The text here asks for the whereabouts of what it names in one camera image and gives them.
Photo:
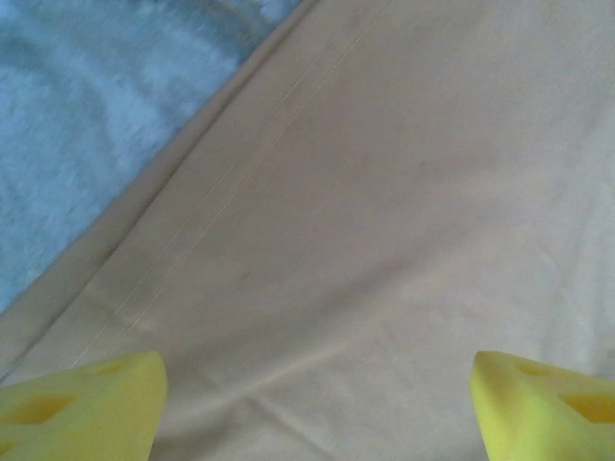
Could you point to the tan t-shirt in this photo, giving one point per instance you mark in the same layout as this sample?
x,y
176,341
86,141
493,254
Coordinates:
x,y
360,192

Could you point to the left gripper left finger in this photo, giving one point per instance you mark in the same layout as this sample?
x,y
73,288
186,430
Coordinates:
x,y
81,413

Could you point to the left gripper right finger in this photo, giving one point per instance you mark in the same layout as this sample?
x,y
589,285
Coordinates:
x,y
543,418

